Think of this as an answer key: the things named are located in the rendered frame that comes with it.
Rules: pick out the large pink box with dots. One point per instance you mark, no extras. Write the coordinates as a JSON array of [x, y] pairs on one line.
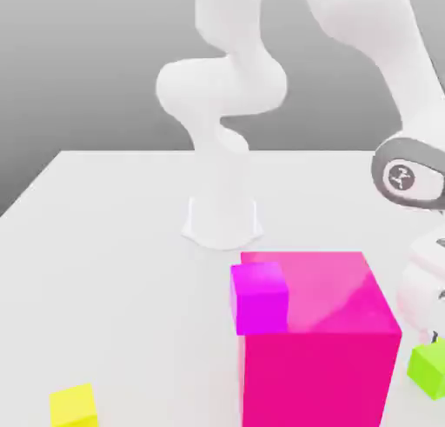
[[320, 374]]

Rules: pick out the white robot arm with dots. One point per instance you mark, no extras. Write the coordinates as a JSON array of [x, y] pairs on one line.
[[222, 86]]

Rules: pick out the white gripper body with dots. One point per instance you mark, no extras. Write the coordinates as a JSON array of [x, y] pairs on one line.
[[419, 294]]

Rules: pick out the small green cube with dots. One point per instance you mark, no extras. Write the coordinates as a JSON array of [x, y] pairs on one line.
[[429, 369]]

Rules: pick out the small yellow cube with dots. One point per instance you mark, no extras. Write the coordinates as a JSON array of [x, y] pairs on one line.
[[73, 406]]

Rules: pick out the small magenta cube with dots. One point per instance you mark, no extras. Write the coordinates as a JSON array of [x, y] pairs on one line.
[[259, 300]]

